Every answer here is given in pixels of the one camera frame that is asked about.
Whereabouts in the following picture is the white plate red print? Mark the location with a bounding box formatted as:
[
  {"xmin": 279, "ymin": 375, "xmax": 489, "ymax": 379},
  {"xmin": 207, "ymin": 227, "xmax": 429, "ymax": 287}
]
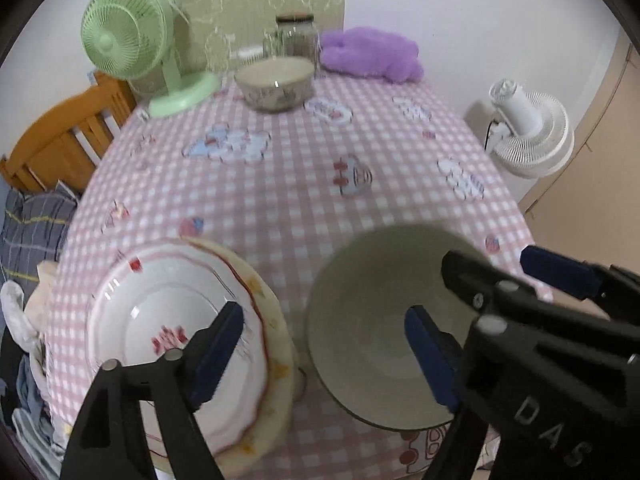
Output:
[{"xmin": 86, "ymin": 242, "xmax": 271, "ymax": 456}]

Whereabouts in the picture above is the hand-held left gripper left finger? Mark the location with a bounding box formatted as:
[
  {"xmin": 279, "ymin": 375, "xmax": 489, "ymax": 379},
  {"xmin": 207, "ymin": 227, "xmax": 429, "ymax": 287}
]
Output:
[{"xmin": 60, "ymin": 302, "xmax": 245, "ymax": 480}]

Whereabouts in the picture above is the yellow flower plate beaded rim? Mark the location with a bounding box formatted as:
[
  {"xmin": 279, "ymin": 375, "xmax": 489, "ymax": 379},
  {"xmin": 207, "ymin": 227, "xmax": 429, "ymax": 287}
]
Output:
[{"xmin": 180, "ymin": 235, "xmax": 301, "ymax": 476}]

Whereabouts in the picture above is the green table fan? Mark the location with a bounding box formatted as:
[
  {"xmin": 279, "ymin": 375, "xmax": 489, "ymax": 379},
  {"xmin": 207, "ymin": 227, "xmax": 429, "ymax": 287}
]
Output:
[{"xmin": 81, "ymin": 0, "xmax": 219, "ymax": 118}]

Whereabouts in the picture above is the purple plush toy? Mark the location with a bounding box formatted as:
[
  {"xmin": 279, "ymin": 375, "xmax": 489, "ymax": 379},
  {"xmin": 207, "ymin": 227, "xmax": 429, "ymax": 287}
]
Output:
[{"xmin": 319, "ymin": 26, "xmax": 423, "ymax": 83}]

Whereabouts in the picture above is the pink checked tablecloth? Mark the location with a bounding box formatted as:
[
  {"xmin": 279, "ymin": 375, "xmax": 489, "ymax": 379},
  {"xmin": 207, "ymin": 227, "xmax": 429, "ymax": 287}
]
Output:
[{"xmin": 42, "ymin": 67, "xmax": 556, "ymax": 480}]

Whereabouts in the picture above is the glass jar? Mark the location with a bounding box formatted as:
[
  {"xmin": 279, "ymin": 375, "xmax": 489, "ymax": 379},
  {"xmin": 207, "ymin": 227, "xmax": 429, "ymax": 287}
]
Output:
[{"xmin": 276, "ymin": 14, "xmax": 321, "ymax": 73}]

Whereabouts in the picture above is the wooden chair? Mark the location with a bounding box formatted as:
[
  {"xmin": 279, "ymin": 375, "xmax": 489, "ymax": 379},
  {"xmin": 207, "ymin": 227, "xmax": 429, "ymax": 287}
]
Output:
[{"xmin": 0, "ymin": 71, "xmax": 138, "ymax": 193}]

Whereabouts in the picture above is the glass mug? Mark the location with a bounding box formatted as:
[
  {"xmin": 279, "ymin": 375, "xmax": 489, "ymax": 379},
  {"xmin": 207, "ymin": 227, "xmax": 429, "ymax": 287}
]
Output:
[{"xmin": 262, "ymin": 30, "xmax": 286, "ymax": 58}]

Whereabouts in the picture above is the blue plaid cloth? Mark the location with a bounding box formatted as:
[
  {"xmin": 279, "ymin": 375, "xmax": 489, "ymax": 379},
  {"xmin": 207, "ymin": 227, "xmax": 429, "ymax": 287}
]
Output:
[{"xmin": 0, "ymin": 180, "xmax": 81, "ymax": 291}]

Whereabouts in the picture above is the floral ceramic bowl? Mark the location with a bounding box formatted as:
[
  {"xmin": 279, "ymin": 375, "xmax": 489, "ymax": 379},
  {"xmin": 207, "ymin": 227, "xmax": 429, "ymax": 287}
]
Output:
[
  {"xmin": 235, "ymin": 57, "xmax": 315, "ymax": 113},
  {"xmin": 306, "ymin": 225, "xmax": 501, "ymax": 431}
]

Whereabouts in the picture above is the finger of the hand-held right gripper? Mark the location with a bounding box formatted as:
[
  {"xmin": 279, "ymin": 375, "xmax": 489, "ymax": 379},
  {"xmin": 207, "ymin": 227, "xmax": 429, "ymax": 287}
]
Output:
[
  {"xmin": 442, "ymin": 251, "xmax": 637, "ymax": 367},
  {"xmin": 520, "ymin": 245, "xmax": 640, "ymax": 321}
]

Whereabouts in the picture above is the blue and white cloth pile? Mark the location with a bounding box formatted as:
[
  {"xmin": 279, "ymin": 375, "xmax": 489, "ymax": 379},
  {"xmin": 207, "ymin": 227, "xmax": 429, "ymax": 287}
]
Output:
[{"xmin": 0, "ymin": 350, "xmax": 66, "ymax": 461}]

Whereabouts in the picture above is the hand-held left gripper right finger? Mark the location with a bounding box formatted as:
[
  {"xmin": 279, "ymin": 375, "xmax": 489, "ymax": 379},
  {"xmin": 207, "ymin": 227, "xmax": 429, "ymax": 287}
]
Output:
[{"xmin": 404, "ymin": 306, "xmax": 490, "ymax": 480}]

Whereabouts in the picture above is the white fan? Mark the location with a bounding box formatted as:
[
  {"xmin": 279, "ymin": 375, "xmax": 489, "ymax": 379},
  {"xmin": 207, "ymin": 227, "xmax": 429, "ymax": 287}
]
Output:
[{"xmin": 487, "ymin": 78, "xmax": 576, "ymax": 178}]

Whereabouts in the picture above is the small white ribbed object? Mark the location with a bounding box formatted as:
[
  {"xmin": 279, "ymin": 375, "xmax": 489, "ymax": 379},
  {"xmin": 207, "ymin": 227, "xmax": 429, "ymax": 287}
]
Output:
[{"xmin": 235, "ymin": 47, "xmax": 266, "ymax": 67}]

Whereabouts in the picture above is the green patterned board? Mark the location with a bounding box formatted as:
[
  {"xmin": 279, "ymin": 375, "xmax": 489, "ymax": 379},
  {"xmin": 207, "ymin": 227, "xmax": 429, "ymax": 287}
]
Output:
[{"xmin": 162, "ymin": 0, "xmax": 348, "ymax": 76}]

